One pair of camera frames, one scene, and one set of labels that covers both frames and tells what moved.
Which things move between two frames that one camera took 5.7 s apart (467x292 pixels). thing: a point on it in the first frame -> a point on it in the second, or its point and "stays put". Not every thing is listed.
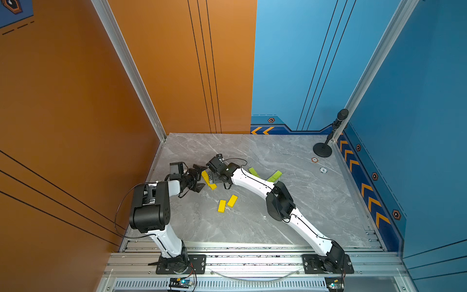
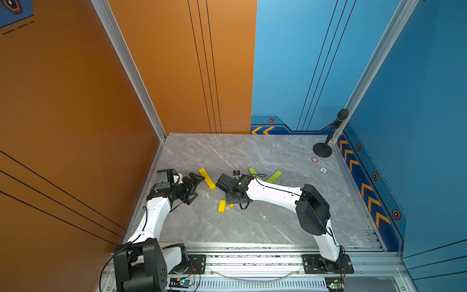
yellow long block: x=222 y=205 stays put
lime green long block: x=277 y=174 stays put
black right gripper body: x=218 y=176 -> x=230 y=199
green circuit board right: x=335 y=283 stays put
